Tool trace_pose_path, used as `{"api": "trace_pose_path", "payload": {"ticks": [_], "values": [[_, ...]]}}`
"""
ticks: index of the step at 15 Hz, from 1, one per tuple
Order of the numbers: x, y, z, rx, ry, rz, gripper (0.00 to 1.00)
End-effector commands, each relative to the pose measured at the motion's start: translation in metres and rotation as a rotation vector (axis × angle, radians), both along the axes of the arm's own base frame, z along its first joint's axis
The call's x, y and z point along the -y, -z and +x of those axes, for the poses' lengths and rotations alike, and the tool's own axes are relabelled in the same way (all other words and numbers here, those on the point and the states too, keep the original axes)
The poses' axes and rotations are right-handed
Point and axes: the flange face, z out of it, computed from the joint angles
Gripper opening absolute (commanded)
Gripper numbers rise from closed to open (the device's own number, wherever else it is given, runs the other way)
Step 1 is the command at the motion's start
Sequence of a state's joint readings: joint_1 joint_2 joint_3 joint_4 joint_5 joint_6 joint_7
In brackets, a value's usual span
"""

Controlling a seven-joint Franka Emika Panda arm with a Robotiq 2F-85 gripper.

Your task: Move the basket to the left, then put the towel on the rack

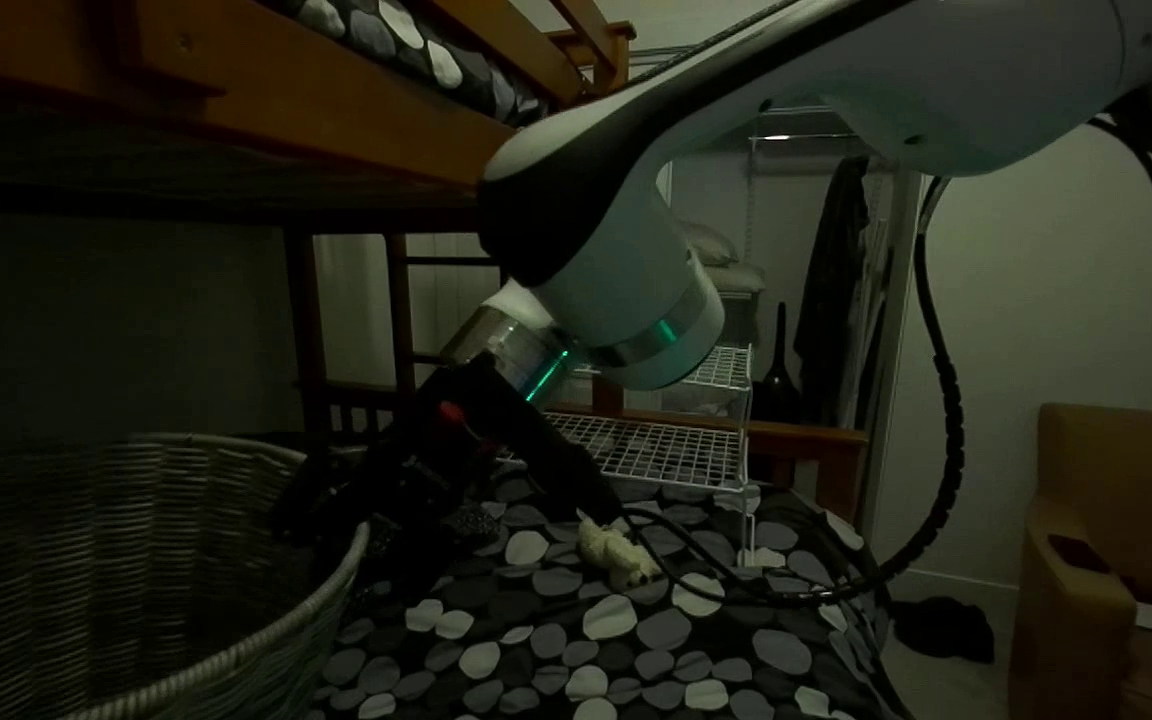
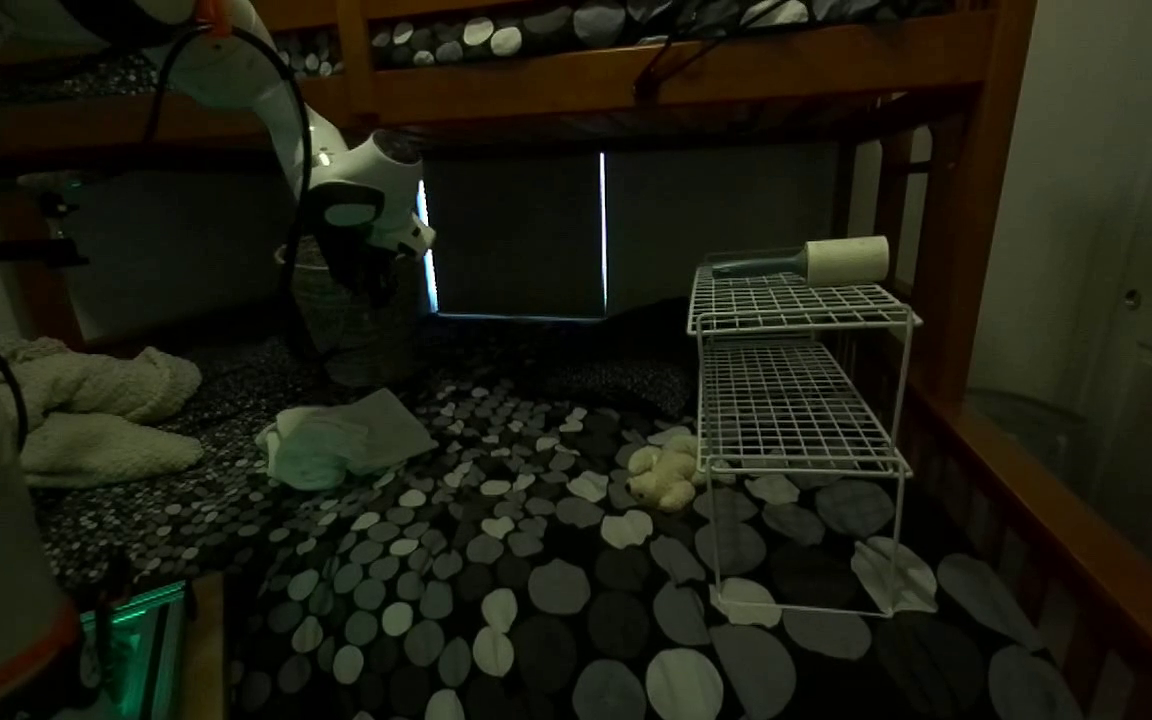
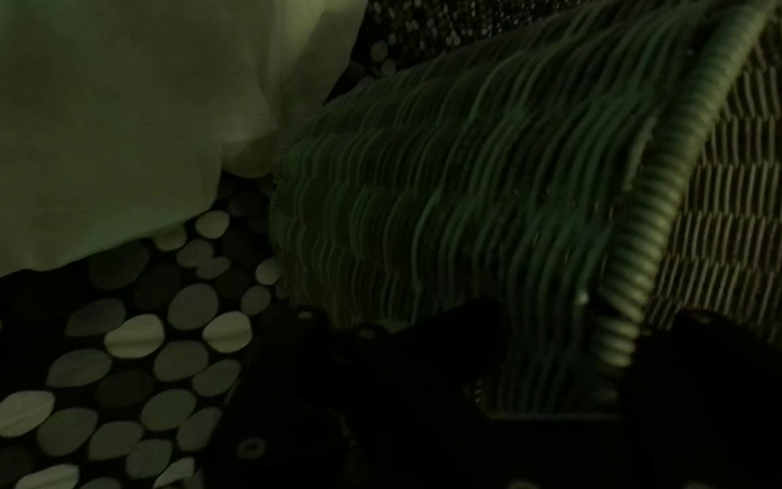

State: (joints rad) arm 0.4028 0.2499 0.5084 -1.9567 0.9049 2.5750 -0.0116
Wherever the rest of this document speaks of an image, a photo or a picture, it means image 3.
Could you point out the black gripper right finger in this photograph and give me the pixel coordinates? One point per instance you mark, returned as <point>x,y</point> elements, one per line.
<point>733,410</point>

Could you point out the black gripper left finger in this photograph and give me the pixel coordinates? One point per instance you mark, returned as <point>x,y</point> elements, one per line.
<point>364,410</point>

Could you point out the woven wicker basket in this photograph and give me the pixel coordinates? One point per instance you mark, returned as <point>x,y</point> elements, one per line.
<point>501,180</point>

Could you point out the white towel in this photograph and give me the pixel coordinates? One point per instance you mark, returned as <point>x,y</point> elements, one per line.
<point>121,119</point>

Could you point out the dark dotted bedspread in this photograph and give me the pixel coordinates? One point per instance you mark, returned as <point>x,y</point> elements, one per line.
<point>136,362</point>

